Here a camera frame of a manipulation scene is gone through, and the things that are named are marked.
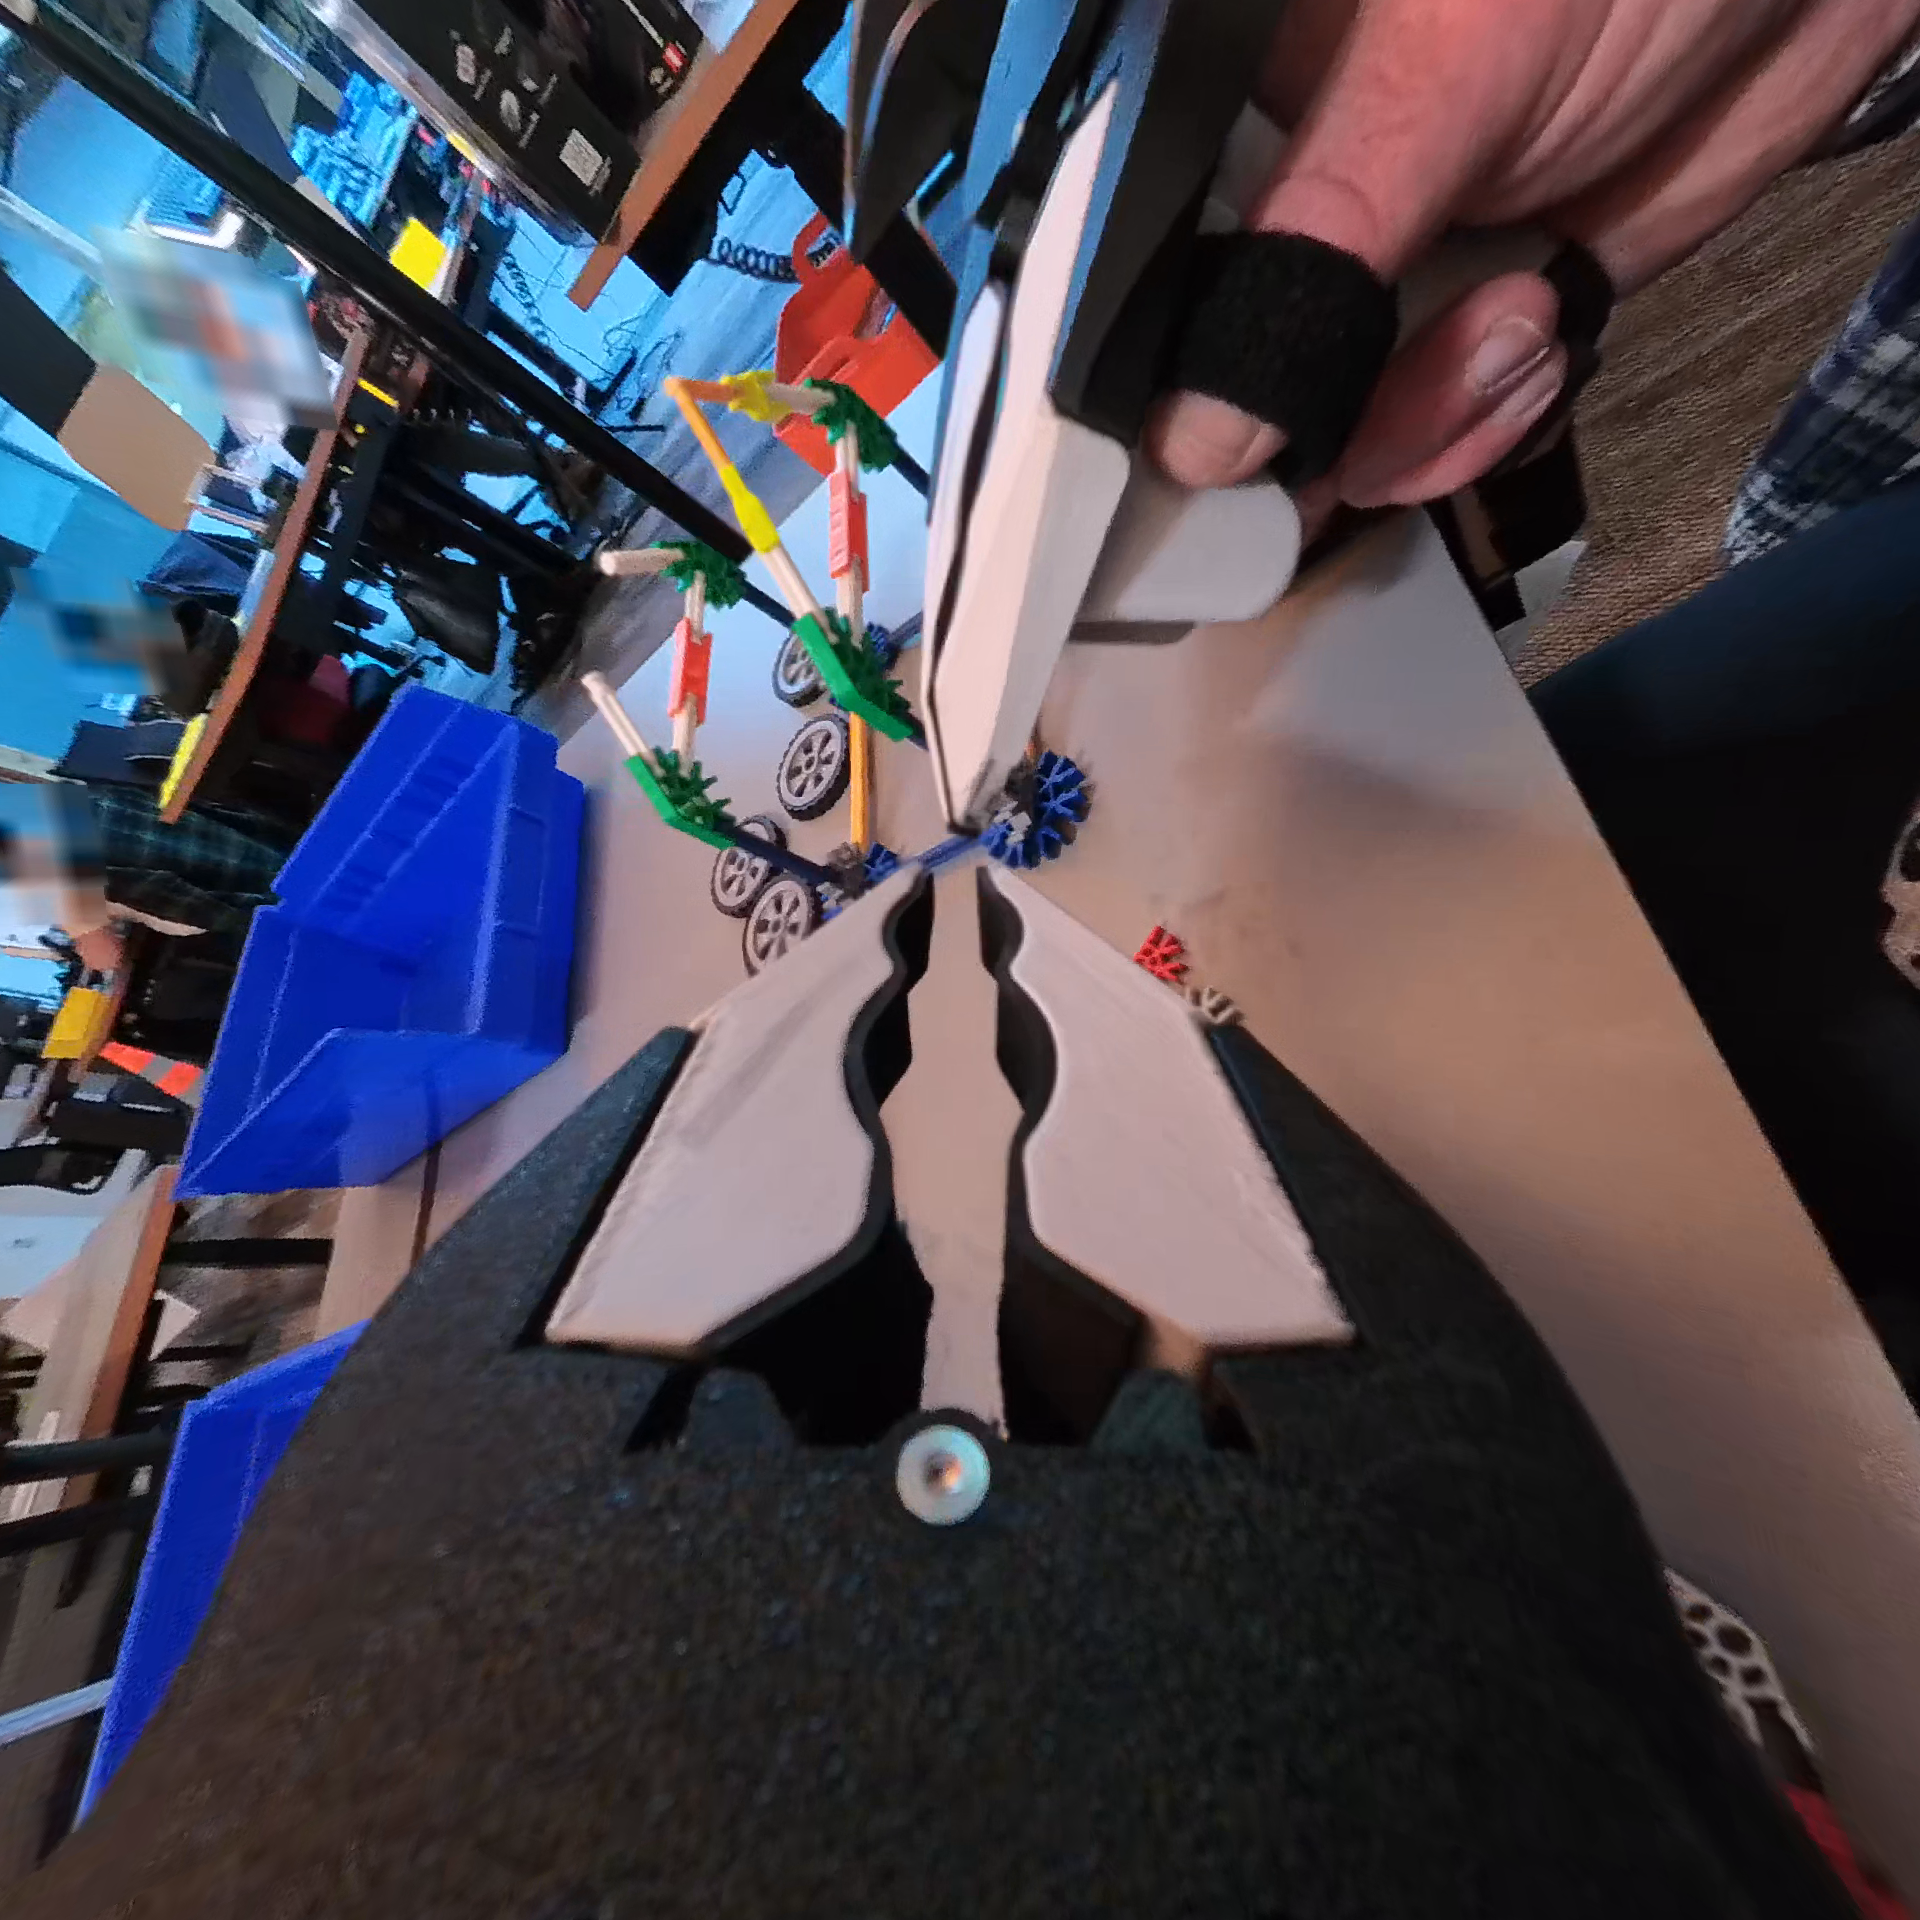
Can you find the blue bin with toy pieces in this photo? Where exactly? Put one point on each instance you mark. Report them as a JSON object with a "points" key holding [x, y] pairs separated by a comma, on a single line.
{"points": [[225, 1548]]}

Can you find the small red grey connector piece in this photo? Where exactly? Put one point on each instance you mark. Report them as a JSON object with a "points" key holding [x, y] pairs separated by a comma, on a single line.
{"points": [[1157, 946]]}

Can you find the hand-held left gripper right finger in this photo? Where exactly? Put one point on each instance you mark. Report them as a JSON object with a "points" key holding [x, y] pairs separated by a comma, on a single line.
{"points": [[1167, 1188]]}

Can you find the orange plastic case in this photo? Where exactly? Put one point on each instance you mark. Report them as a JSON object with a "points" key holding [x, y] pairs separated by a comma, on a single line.
{"points": [[852, 346]]}

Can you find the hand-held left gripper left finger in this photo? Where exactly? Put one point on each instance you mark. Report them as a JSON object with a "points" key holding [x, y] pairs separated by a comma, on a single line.
{"points": [[733, 1188]]}

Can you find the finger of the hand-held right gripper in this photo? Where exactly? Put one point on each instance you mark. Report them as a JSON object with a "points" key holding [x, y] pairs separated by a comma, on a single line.
{"points": [[963, 448], [1031, 569]]}

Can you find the empty blue plastic bin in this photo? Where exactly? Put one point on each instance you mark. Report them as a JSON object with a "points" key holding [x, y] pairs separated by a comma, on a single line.
{"points": [[391, 962]]}

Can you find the colourful toy car model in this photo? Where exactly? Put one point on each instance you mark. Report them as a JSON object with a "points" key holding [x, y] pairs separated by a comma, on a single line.
{"points": [[699, 786]]}

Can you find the person's right hand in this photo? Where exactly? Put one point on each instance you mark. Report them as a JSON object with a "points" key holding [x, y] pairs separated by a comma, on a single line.
{"points": [[1572, 108]]}

